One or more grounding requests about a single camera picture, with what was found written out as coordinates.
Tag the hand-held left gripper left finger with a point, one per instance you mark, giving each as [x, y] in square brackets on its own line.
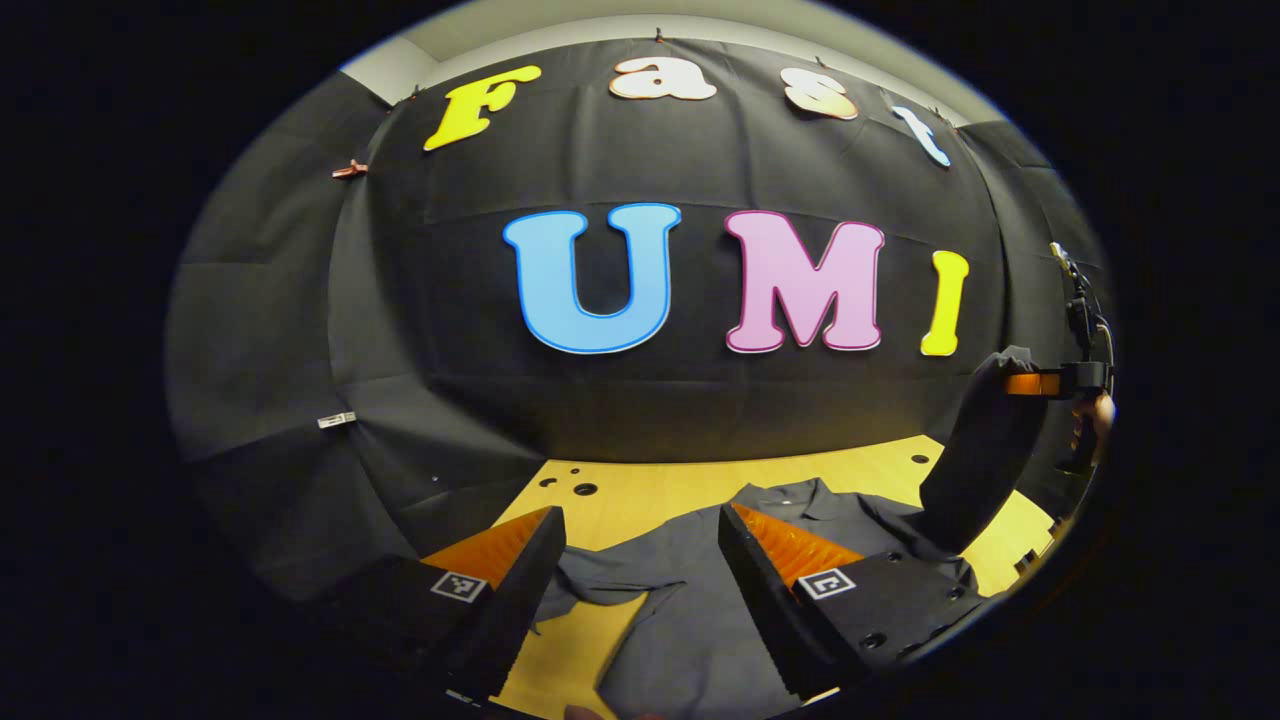
[515, 620]

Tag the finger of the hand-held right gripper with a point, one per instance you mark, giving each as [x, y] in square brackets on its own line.
[1030, 384]

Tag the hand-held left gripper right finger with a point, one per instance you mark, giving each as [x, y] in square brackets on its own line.
[760, 610]

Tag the dark grey polo shirt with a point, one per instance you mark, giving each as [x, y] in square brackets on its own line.
[700, 640]

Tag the black backdrop cloth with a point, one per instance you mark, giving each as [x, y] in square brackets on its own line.
[650, 400]

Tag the small red clip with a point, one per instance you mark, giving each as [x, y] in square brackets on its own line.
[350, 170]

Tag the black table edge bracket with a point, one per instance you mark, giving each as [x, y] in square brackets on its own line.
[1025, 560]

